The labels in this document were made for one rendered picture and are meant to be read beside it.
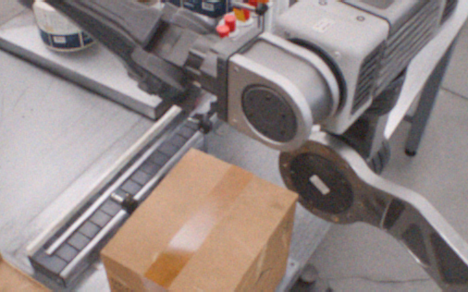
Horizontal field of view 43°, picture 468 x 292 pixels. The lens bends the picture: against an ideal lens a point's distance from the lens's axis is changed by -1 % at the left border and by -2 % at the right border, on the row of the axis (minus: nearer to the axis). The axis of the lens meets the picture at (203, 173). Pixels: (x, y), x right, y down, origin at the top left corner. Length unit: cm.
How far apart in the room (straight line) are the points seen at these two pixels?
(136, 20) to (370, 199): 51
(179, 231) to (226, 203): 10
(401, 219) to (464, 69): 242
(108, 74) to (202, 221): 82
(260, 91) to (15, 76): 127
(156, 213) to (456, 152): 206
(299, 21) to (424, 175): 204
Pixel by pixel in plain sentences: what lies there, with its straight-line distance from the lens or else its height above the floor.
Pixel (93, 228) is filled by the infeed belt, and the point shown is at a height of 88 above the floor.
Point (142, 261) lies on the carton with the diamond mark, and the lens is 105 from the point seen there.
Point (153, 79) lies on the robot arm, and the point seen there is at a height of 114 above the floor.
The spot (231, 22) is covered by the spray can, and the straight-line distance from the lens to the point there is 163.
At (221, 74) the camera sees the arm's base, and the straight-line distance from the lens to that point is 81.
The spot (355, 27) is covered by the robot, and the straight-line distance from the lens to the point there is 84.
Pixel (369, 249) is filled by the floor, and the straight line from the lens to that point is 249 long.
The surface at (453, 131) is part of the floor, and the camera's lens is 307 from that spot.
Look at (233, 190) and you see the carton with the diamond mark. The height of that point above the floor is 112.
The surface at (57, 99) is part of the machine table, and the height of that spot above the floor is 83.
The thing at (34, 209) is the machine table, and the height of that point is 83.
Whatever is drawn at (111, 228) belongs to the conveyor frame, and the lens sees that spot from 141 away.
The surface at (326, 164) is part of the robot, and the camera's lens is 110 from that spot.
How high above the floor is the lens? 199
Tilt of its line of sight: 48 degrees down
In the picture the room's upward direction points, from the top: 2 degrees counter-clockwise
